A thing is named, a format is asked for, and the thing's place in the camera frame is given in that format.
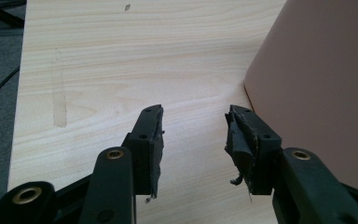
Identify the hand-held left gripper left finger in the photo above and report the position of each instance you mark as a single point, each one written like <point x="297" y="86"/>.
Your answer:
<point x="147" y="155"/>

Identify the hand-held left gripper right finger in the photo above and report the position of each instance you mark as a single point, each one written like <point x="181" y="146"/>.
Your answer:
<point x="254" y="146"/>

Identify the black metal stand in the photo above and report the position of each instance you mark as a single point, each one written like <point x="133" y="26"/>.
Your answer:
<point x="0" y="16"/>

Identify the pink plastic storage box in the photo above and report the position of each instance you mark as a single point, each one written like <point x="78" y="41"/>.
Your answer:
<point x="317" y="77"/>

